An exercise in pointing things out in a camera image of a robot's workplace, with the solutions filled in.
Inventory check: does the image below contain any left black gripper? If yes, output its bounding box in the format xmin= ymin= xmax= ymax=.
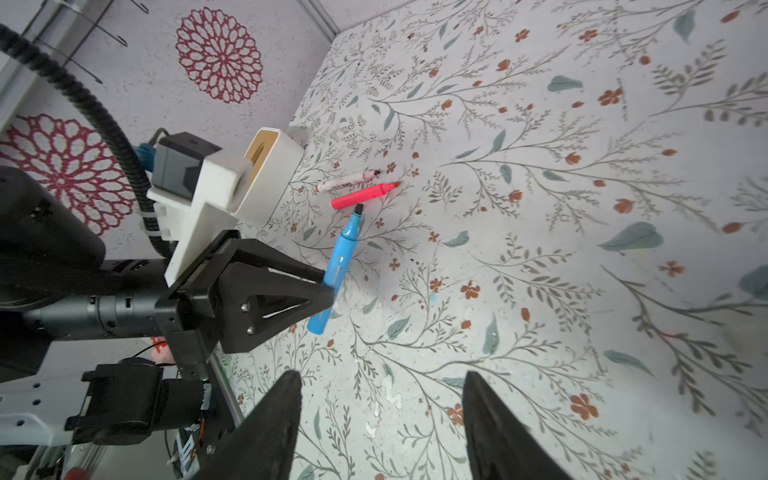
xmin=1 ymin=167 xmax=334 ymax=382

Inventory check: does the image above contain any black wire wall rack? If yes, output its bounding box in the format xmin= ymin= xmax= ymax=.
xmin=25 ymin=1 xmax=128 ymax=85

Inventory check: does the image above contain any wooden lid tissue box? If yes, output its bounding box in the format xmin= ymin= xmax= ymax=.
xmin=230 ymin=127 xmax=304 ymax=227

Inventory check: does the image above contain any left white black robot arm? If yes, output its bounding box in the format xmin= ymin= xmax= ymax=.
xmin=1 ymin=167 xmax=334 ymax=446

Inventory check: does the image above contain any blue highlighter pen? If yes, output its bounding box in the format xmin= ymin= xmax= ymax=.
xmin=308 ymin=204 xmax=364 ymax=335

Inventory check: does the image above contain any white marker pen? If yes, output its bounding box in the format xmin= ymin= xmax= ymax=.
xmin=315 ymin=170 xmax=381 ymax=192

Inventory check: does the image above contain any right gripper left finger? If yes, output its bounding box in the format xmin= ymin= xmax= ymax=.
xmin=194 ymin=370 xmax=302 ymax=480

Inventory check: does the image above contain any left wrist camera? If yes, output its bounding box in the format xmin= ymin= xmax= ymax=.
xmin=134 ymin=128 xmax=256 ymax=289

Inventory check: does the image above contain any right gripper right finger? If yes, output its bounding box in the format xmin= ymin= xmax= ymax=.
xmin=462 ymin=371 xmax=569 ymax=479

